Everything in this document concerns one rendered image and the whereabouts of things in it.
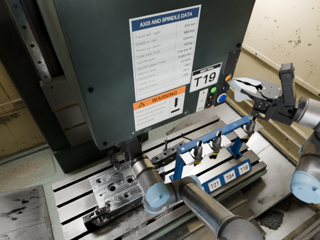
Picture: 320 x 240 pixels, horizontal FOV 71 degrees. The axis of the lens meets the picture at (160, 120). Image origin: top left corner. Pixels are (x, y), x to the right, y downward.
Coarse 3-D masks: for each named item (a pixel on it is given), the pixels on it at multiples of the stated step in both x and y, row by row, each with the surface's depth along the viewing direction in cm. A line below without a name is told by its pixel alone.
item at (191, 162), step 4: (184, 152) 106; (188, 152) 107; (180, 156) 105; (184, 156) 105; (188, 156) 105; (184, 160) 103; (188, 160) 103; (192, 160) 103; (188, 164) 102; (192, 164) 103
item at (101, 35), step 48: (48, 0) 36; (96, 0) 36; (144, 0) 40; (192, 0) 44; (240, 0) 50; (96, 48) 41; (240, 48) 62; (96, 96) 48; (192, 96) 65; (96, 144) 60
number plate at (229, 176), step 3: (231, 171) 130; (225, 174) 128; (228, 174) 129; (231, 174) 130; (234, 174) 131; (225, 177) 128; (228, 177) 129; (231, 177) 130; (234, 177) 131; (225, 180) 128; (228, 180) 129
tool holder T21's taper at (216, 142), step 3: (216, 135) 104; (216, 138) 105; (219, 138) 104; (213, 141) 107; (216, 141) 106; (219, 141) 105; (213, 144) 108; (216, 144) 106; (219, 144) 106; (216, 147) 108
